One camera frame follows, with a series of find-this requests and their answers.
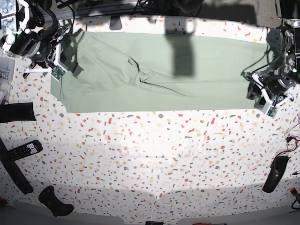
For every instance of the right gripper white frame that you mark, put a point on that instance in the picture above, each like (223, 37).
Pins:
(49, 64)

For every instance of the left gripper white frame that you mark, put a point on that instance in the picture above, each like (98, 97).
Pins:
(270, 91)

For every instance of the green T-shirt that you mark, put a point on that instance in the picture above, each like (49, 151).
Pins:
(135, 72)

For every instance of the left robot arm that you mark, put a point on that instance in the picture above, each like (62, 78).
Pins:
(287, 61)

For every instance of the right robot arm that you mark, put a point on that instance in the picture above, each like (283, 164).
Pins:
(30, 29)

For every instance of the black cylinder sleeve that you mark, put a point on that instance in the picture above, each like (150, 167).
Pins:
(17, 112)

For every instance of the grey table clamp block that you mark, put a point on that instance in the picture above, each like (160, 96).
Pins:
(115, 23)

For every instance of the black TV remote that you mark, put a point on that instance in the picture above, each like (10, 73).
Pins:
(25, 150)

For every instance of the red connector plug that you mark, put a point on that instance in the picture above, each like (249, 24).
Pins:
(293, 191)

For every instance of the long black bar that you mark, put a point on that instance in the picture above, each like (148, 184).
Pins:
(14, 172)

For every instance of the black handle right side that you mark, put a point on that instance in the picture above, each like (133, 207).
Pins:
(278, 168)

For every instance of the black handle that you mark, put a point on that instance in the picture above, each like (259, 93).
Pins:
(278, 168)
(48, 198)

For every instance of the black handle bottom left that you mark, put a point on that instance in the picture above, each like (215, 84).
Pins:
(48, 198)

